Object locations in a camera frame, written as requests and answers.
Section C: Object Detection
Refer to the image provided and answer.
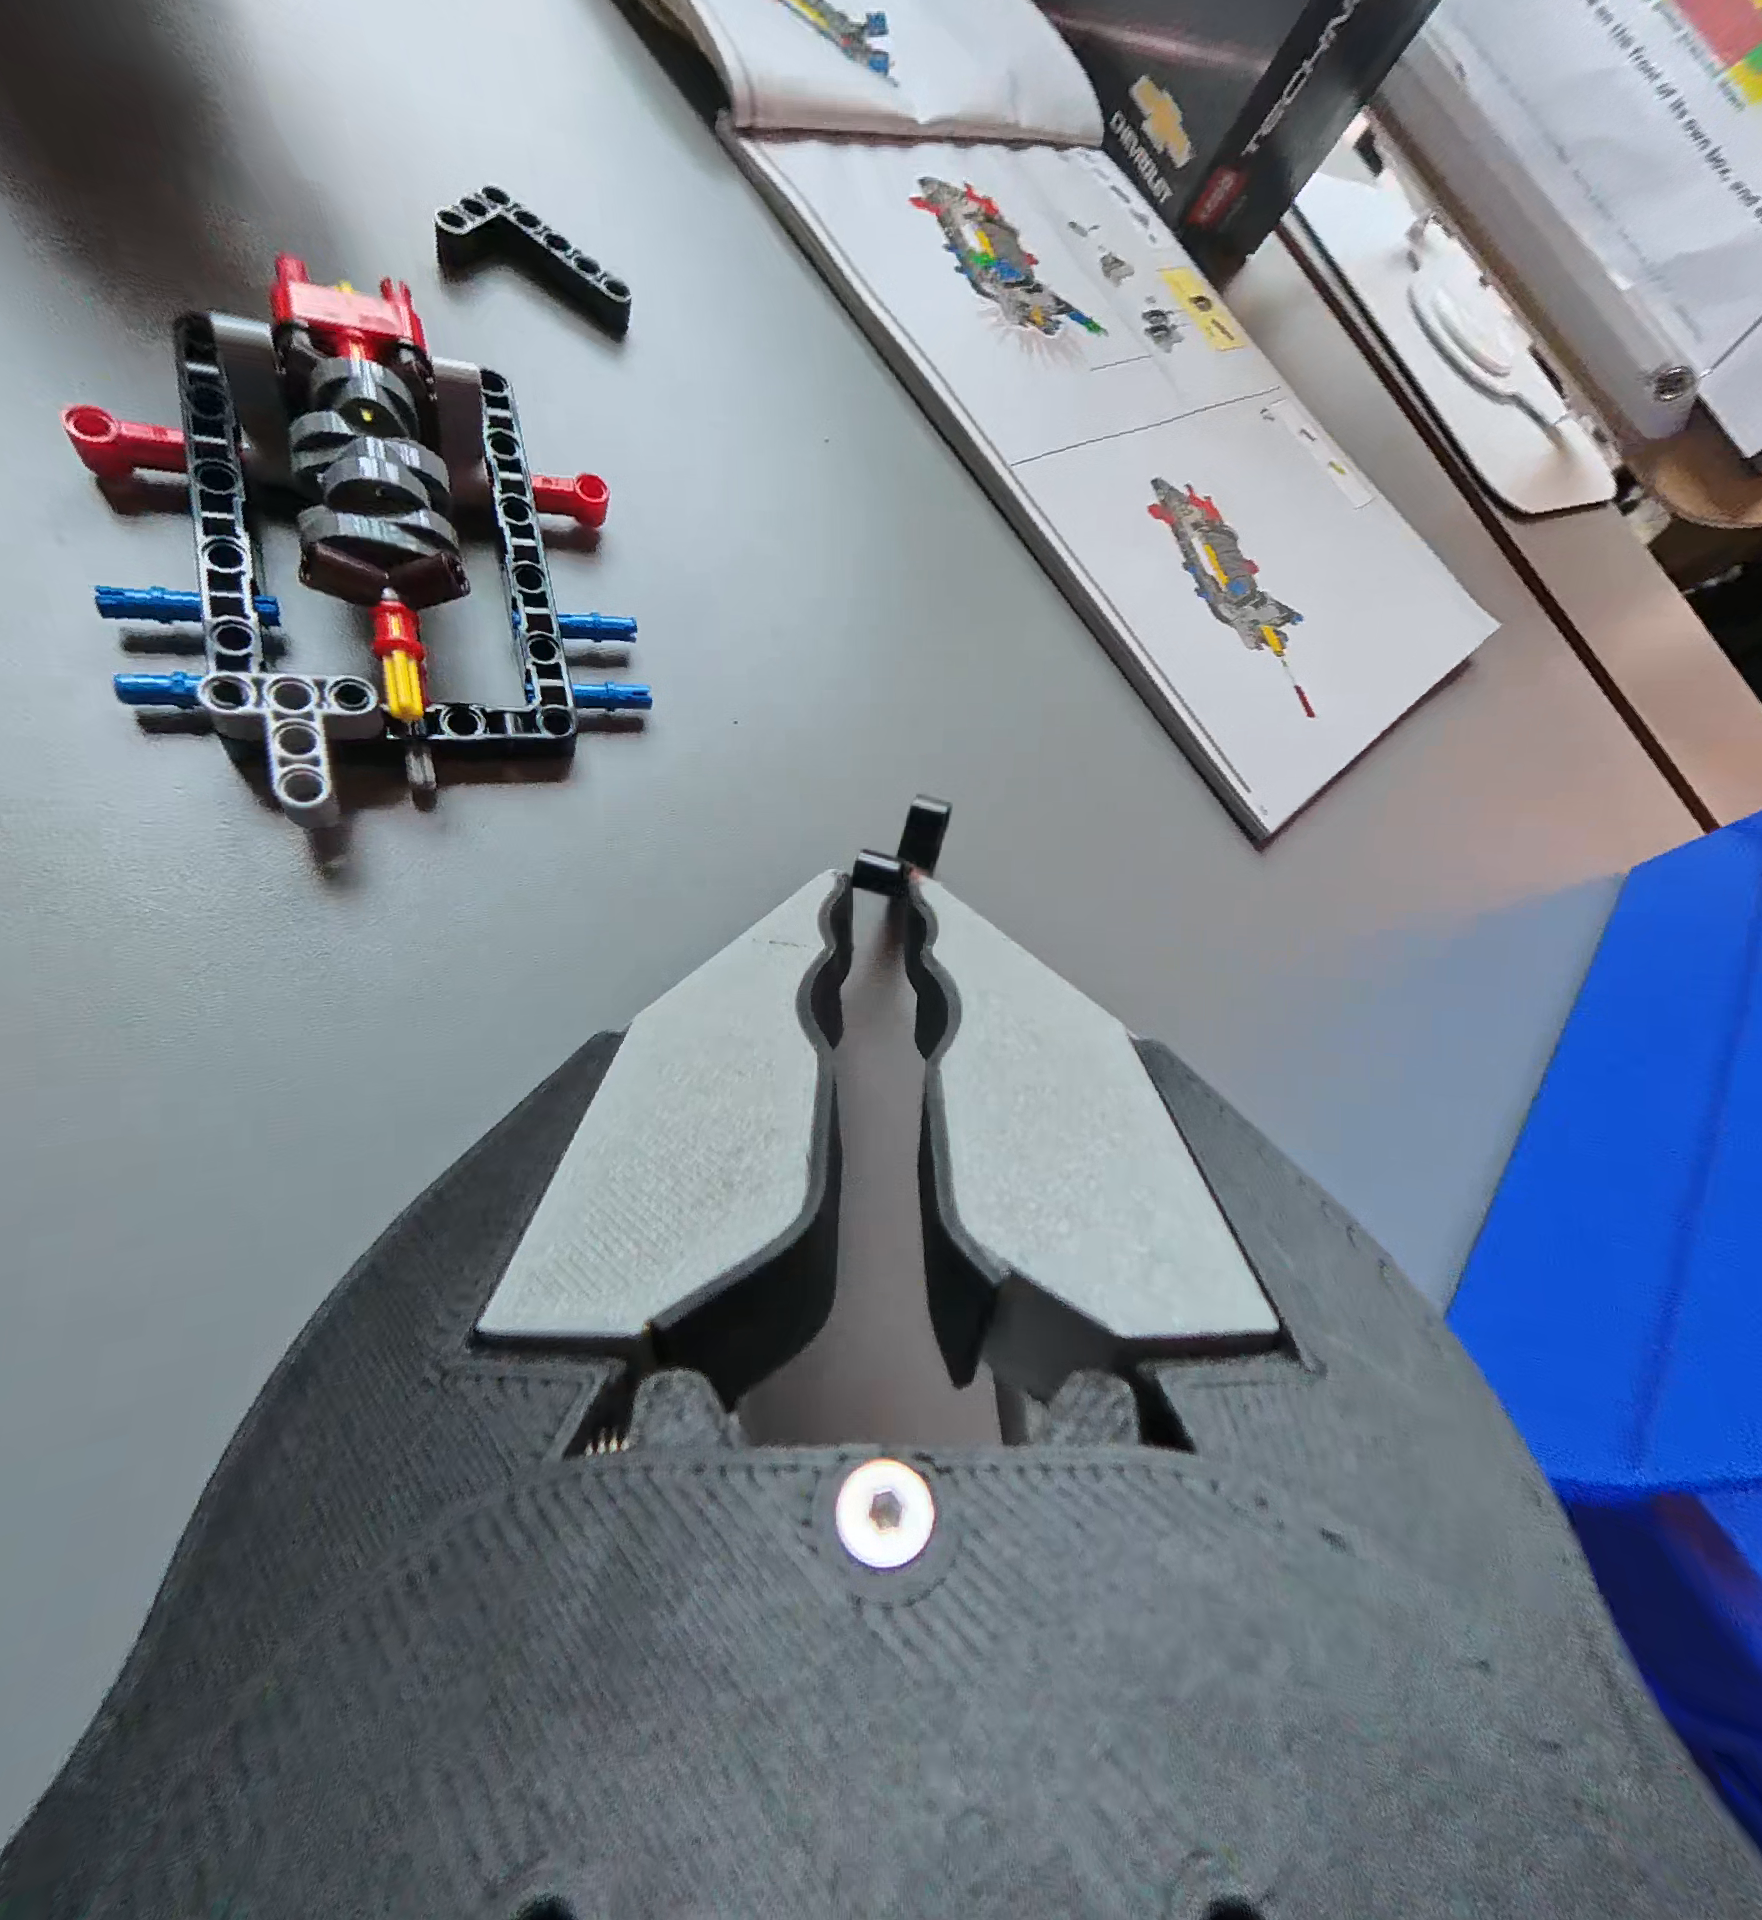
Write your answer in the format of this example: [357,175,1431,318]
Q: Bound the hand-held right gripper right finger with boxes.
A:
[904,878,1283,1394]

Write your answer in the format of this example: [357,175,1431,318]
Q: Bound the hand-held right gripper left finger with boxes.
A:
[475,867,851,1410]

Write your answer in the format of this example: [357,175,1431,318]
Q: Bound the small black lego connector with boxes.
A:
[848,799,955,904]

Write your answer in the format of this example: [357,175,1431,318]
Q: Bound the lego engine frame assembly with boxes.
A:
[62,252,656,831]

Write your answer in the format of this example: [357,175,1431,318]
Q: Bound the black lego set box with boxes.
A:
[1038,0,1448,280]

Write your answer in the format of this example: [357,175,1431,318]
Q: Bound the stacked blue plastic bins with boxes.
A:
[1445,770,1762,1920]

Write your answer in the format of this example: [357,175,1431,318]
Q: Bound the white instruction booklet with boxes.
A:
[641,0,1502,844]

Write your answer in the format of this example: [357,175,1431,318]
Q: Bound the white stand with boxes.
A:
[1298,169,1621,514]

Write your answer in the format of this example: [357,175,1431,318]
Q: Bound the printed sheet sign stand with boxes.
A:
[1380,0,1762,526]

